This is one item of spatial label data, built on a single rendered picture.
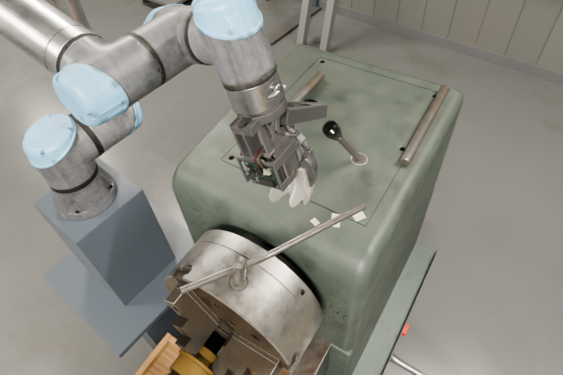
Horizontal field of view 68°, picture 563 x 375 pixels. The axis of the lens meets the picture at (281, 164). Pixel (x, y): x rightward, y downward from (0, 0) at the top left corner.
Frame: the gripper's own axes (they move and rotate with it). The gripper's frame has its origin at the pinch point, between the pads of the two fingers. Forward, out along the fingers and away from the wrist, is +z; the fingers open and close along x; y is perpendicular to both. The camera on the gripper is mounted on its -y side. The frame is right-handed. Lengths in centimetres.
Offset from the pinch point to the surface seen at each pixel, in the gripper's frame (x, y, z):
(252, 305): -4.6, 16.1, 13.1
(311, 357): -7, 9, 49
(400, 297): -5, -33, 84
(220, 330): -17.1, 18.9, 27.2
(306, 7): -156, -228, 64
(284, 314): -1.0, 13.5, 17.7
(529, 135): 6, -203, 143
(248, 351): -7.1, 20.3, 24.5
